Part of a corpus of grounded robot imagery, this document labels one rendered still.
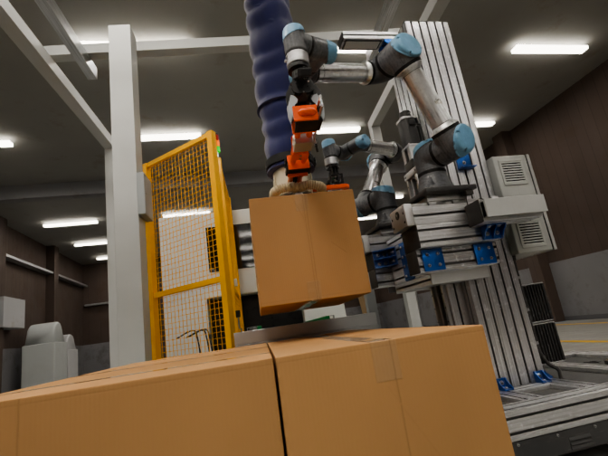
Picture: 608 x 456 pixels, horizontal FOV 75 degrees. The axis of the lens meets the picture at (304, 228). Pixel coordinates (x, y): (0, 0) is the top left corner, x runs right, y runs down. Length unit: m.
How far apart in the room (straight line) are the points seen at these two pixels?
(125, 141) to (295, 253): 1.95
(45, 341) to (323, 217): 10.39
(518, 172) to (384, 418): 1.58
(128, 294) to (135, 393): 2.05
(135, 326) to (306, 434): 2.12
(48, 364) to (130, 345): 8.70
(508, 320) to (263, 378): 1.40
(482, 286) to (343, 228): 0.72
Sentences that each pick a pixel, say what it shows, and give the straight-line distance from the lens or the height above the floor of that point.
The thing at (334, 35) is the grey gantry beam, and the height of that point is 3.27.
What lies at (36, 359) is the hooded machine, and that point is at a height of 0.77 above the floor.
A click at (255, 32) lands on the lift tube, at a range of 2.15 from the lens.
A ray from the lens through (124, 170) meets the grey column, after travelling 3.03.
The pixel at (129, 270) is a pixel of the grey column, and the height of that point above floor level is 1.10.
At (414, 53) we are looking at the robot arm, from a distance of 1.70.
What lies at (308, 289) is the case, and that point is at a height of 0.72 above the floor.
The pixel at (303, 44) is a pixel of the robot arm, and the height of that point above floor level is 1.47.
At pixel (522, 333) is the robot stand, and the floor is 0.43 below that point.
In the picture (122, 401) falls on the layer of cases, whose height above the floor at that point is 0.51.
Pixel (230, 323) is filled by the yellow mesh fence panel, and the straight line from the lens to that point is 2.74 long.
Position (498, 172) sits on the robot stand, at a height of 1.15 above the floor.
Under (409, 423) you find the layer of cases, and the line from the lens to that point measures 0.79.
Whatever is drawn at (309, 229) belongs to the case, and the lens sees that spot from 1.47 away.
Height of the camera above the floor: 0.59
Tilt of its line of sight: 14 degrees up
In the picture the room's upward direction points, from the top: 9 degrees counter-clockwise
